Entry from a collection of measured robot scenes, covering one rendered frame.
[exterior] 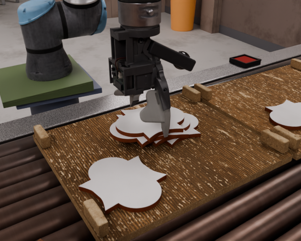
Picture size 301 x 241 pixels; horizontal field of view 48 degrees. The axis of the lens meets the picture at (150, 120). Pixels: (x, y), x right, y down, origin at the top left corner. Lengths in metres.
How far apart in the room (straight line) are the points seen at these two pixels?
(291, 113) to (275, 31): 3.65
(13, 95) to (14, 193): 0.49
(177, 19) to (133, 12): 4.67
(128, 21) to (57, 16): 0.53
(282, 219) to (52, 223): 0.37
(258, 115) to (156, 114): 0.30
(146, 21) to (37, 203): 0.36
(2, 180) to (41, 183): 0.08
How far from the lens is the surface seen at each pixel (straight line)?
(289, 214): 0.61
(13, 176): 0.69
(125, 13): 0.59
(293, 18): 4.29
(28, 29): 1.11
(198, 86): 0.90
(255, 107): 0.88
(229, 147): 0.70
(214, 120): 0.79
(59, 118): 0.86
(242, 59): 1.24
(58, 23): 1.10
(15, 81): 1.18
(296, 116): 0.85
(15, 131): 0.84
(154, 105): 0.63
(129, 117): 0.71
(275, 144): 0.71
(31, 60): 1.15
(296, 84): 1.05
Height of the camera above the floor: 1.32
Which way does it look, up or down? 29 degrees down
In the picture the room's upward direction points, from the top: straight up
